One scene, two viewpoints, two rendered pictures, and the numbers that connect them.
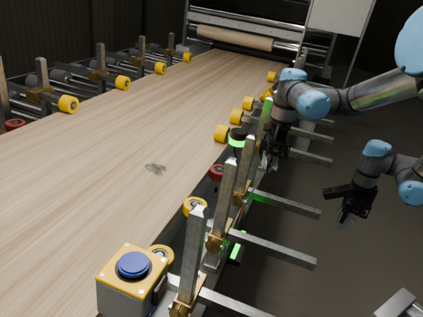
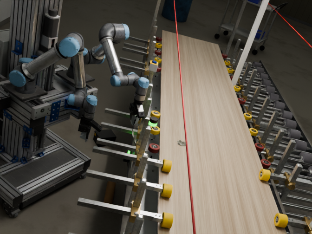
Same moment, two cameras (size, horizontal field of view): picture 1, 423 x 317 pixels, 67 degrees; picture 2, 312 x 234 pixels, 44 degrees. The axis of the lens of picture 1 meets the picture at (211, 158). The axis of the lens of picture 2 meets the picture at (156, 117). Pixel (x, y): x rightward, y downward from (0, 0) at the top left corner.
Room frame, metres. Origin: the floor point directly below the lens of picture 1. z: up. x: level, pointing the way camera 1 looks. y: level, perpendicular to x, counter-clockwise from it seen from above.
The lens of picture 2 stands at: (3.24, -0.98, 2.43)
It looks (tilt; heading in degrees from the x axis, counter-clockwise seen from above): 29 degrees down; 158
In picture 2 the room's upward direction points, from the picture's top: 17 degrees clockwise
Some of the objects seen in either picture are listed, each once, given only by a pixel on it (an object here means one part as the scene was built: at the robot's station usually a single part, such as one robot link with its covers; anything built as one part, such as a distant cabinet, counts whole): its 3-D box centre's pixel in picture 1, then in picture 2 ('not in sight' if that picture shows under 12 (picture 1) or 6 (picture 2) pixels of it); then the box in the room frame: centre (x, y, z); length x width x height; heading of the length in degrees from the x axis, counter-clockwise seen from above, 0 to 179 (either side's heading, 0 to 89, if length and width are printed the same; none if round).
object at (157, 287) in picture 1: (159, 290); not in sight; (0.28, 0.04, 1.20); 0.03 x 0.01 x 0.03; 164
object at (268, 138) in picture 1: (277, 136); (136, 105); (0.94, -0.20, 1.15); 0.09 x 0.08 x 0.12; 4
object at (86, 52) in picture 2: not in sight; (79, 56); (0.35, -0.56, 1.20); 0.13 x 0.12 x 0.14; 111
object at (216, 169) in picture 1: (217, 180); (152, 152); (1.08, -0.04, 0.85); 0.08 x 0.08 x 0.11
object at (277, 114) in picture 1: (284, 112); (139, 96); (0.95, -0.20, 1.23); 0.08 x 0.08 x 0.05
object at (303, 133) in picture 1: (282, 127); (127, 181); (1.52, -0.33, 0.95); 0.50 x 0.04 x 0.04; 74
